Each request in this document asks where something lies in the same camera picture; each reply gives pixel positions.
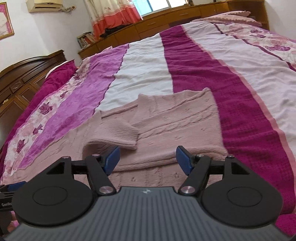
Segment pink knit cardigan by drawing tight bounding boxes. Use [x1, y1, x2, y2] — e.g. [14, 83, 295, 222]
[1, 88, 227, 188]

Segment dark clothes on cabinet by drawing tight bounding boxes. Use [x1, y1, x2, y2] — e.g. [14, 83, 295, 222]
[99, 24, 132, 39]

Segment magenta velvet pillow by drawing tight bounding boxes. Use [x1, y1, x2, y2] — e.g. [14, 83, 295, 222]
[0, 59, 78, 153]

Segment dark wooden headboard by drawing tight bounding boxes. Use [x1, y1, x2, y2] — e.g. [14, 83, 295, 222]
[1, 50, 66, 146]

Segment striped purple floral bedspread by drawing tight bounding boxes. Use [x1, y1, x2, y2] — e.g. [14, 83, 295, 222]
[1, 21, 295, 235]

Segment stack of books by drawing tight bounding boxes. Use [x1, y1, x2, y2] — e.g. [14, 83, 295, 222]
[77, 32, 96, 49]

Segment cream and orange curtain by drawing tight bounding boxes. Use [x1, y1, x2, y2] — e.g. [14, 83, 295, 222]
[84, 0, 142, 40]

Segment pink crochet pillow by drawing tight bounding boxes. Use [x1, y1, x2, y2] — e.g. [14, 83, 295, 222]
[192, 11, 262, 27]

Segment bright window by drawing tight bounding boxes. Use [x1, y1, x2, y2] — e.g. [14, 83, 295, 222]
[132, 0, 188, 16]

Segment light wooden window cabinet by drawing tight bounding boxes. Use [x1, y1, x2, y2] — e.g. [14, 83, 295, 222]
[78, 1, 269, 59]

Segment framed pink wall picture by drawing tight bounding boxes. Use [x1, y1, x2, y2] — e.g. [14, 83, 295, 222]
[0, 2, 15, 40]

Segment wall air conditioner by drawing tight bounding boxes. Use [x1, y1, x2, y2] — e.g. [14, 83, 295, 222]
[26, 0, 63, 13]

